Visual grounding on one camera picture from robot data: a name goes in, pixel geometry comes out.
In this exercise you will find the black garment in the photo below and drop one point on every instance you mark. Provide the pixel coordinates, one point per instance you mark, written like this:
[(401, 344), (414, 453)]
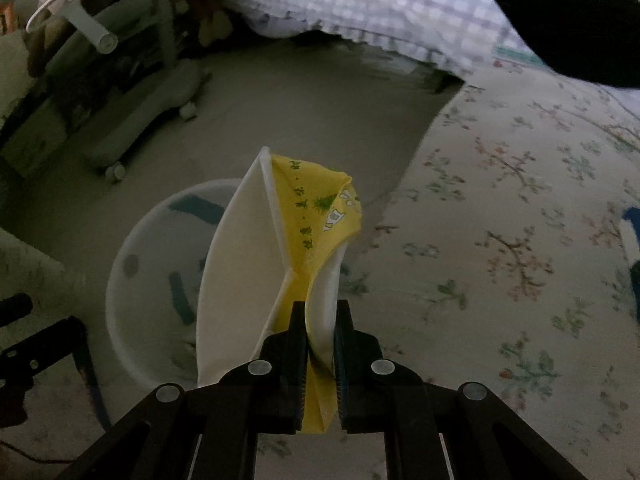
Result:
[(592, 40)]

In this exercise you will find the floral bed sheet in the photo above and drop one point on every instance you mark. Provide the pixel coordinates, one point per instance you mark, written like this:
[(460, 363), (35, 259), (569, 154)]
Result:
[(499, 259)]

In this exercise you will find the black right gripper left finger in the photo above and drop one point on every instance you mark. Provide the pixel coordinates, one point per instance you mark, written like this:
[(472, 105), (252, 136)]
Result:
[(264, 396)]

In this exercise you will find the yellow white tissue pack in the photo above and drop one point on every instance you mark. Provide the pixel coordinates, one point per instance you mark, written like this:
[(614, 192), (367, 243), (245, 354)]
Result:
[(282, 239)]

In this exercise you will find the blue white box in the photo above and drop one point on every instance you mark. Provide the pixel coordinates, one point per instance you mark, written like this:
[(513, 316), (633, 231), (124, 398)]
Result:
[(629, 233)]

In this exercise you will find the grey office chair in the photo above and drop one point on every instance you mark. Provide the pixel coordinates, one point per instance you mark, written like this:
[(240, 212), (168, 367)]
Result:
[(107, 65)]

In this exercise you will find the purple plaid pillow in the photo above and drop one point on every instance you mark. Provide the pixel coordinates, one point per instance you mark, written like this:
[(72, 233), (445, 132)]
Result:
[(459, 36)]

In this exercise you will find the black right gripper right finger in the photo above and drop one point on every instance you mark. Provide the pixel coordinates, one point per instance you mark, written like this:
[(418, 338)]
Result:
[(377, 395)]

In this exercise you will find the white trash bin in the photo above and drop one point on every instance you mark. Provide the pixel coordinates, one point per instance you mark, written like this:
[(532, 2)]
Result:
[(151, 297)]

